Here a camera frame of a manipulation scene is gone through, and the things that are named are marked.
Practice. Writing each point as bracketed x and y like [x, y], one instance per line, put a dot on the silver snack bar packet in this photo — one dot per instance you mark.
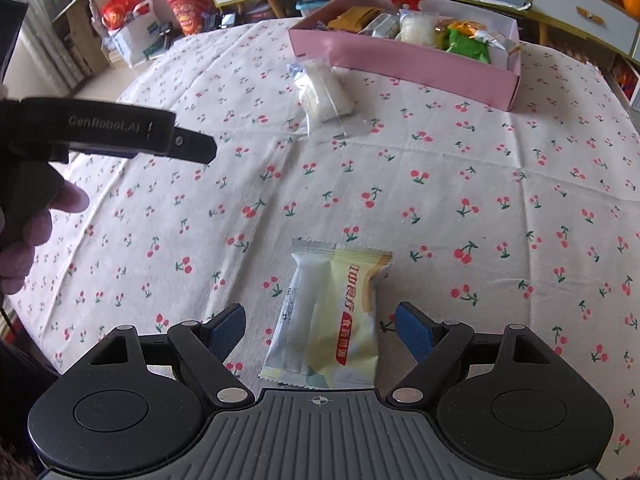
[382, 25]

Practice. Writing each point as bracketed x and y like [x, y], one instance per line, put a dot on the cherry print cloth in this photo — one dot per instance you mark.
[400, 185]

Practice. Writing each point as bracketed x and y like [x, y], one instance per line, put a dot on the clear white rice cake packet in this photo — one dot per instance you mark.
[325, 90]
[415, 27]

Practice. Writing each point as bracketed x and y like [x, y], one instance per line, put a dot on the pink cardboard box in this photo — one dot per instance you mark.
[400, 67]

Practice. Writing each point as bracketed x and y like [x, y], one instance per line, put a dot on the wooden shelf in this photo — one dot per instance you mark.
[80, 25]

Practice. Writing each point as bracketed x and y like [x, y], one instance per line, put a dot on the green snack packet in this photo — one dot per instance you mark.
[465, 46]

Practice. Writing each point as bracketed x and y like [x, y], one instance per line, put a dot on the person's left hand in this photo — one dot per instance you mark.
[30, 240]

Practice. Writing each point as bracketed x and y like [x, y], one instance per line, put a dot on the white paper bag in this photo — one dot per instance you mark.
[137, 40]

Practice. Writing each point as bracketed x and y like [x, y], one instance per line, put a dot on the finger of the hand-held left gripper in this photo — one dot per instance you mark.
[192, 145]

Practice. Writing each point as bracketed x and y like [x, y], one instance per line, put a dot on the pale yellow bread packet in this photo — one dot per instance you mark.
[330, 320]

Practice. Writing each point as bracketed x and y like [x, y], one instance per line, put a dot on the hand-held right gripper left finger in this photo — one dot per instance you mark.
[227, 332]

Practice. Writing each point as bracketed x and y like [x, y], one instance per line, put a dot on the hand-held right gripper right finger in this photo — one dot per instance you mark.
[415, 332]

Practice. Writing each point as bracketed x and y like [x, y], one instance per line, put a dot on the red printed gift bag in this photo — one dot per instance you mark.
[190, 12]

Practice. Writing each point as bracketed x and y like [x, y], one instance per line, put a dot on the orange fruit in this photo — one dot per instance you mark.
[631, 1]

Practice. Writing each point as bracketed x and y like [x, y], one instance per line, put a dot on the golden brown snack packet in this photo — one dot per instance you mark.
[352, 19]

